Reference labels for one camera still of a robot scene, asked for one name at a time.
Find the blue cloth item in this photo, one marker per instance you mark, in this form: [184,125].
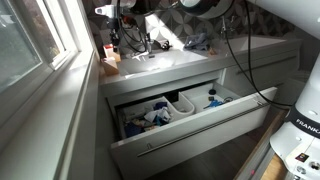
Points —
[160,105]

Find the open grey vanity drawer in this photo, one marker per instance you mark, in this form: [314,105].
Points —
[186,143]

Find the closed grey vanity drawer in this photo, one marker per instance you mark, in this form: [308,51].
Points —
[273,78]

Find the white window frame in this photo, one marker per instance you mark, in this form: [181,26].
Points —
[68,40]

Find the white drawer divider insert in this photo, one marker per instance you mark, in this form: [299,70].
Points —
[188,108]

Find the grey knitted cloth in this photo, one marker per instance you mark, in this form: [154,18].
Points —
[196,41]

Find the tan looped knot object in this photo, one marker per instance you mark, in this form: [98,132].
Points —
[212,52]

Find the dark blue pouch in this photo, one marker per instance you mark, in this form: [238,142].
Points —
[133,129]

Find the white washbasin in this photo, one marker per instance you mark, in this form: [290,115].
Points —
[256,43]
[160,63]

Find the black round lid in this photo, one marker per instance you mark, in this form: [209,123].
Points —
[212,91]

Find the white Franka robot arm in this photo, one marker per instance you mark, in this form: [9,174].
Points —
[308,93]

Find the chrome basin faucet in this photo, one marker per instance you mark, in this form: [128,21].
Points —
[224,28]
[147,45]

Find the small black object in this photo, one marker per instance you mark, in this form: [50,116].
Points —
[165,45]

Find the cream box with orange inside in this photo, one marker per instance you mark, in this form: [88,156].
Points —
[110,66]

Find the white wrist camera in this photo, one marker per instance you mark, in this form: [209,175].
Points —
[105,10]

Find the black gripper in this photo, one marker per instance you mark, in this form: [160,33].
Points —
[115,22]

